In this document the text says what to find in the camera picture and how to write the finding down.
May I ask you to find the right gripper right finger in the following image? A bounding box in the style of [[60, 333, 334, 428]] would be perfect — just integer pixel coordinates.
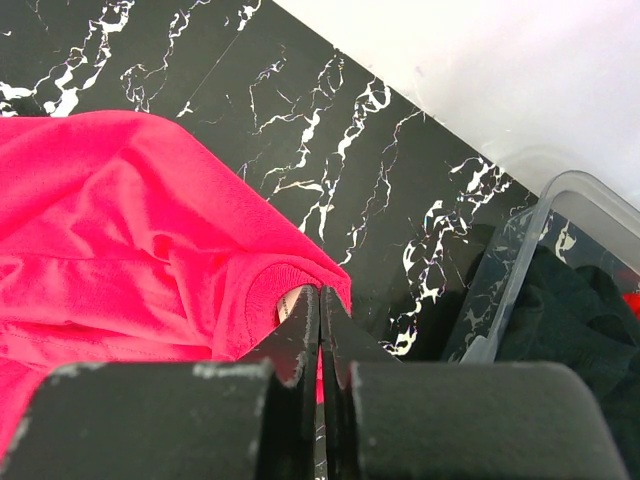
[[319, 287, 628, 479]]

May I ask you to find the black t shirt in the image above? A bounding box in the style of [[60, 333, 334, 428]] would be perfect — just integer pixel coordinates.
[[496, 247, 639, 479]]

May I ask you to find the pink t shirt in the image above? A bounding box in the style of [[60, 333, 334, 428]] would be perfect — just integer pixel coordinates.
[[1, 111, 351, 445]]

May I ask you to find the clear plastic bin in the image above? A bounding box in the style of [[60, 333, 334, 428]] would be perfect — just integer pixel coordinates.
[[441, 170, 639, 363]]

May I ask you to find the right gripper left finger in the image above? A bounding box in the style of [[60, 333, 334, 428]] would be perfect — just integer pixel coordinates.
[[1, 287, 319, 479]]

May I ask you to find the red t shirt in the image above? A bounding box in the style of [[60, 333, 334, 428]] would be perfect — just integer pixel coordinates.
[[623, 293, 640, 318]]

